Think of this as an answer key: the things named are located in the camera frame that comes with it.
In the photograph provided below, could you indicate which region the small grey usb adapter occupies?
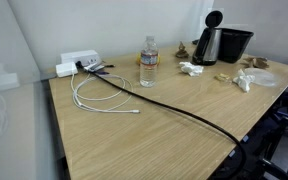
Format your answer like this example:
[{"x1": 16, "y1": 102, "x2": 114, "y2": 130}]
[{"x1": 83, "y1": 62, "x2": 116, "y2": 76}]

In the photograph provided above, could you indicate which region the large crumpled brown paper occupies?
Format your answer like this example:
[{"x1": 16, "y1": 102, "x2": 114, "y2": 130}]
[{"x1": 240, "y1": 55, "x2": 270, "y2": 70}]

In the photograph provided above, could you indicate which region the white crumpled tissue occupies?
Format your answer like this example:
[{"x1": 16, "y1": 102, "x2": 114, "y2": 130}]
[
  {"x1": 232, "y1": 68, "x2": 257, "y2": 93},
  {"x1": 178, "y1": 61, "x2": 205, "y2": 78}
]

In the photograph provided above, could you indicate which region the small yellow wrapper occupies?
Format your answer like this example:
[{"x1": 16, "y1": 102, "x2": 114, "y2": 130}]
[{"x1": 213, "y1": 73, "x2": 232, "y2": 83}]

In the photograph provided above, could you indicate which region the clear plastic water bottle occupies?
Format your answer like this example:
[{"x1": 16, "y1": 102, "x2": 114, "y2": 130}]
[{"x1": 139, "y1": 34, "x2": 160, "y2": 88}]

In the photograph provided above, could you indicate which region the black plastic waste bin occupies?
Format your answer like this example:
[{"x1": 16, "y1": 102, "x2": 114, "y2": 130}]
[{"x1": 217, "y1": 27, "x2": 255, "y2": 64}]

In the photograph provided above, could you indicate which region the white power adapter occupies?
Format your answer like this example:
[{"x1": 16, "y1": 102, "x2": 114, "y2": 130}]
[{"x1": 55, "y1": 61, "x2": 79, "y2": 78}]

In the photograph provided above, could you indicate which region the white power strip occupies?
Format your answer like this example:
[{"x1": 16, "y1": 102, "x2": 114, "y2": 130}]
[{"x1": 60, "y1": 49, "x2": 102, "y2": 67}]

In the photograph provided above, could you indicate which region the small brown paper scrap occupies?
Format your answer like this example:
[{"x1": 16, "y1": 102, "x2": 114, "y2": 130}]
[{"x1": 174, "y1": 41, "x2": 189, "y2": 59}]

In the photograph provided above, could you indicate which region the thin white charging cable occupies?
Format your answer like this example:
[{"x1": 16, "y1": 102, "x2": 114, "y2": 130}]
[{"x1": 70, "y1": 73, "x2": 141, "y2": 115}]

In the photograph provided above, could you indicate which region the stainless steel electric kettle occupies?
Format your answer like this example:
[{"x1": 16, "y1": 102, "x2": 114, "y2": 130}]
[{"x1": 191, "y1": 9, "x2": 224, "y2": 67}]

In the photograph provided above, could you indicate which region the thick black cable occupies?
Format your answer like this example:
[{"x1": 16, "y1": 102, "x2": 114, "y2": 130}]
[{"x1": 74, "y1": 60, "x2": 248, "y2": 180}]

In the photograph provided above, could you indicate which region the black office chair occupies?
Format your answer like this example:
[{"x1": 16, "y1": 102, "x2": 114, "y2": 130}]
[{"x1": 250, "y1": 76, "x2": 288, "y2": 180}]

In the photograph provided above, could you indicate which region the white partition panel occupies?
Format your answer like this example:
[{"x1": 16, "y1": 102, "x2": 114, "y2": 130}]
[{"x1": 0, "y1": 0, "x2": 67, "y2": 180}]

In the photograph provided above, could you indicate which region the clear plastic wrapper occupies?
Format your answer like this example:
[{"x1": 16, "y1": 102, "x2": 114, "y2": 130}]
[{"x1": 242, "y1": 67, "x2": 280, "y2": 88}]

